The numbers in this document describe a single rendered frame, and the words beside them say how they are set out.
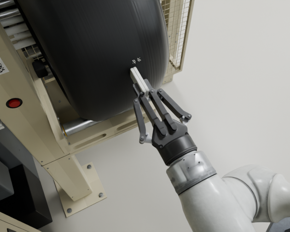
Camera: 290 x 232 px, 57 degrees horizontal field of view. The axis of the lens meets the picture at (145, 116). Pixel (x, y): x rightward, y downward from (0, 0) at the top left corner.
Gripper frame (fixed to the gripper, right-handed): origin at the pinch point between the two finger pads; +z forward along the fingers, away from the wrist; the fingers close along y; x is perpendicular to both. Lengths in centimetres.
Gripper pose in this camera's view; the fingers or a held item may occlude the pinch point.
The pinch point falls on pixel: (139, 82)
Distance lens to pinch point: 62.9
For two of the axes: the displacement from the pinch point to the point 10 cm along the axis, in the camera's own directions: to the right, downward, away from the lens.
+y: -8.9, 3.9, -2.4
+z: -4.5, -8.2, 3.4
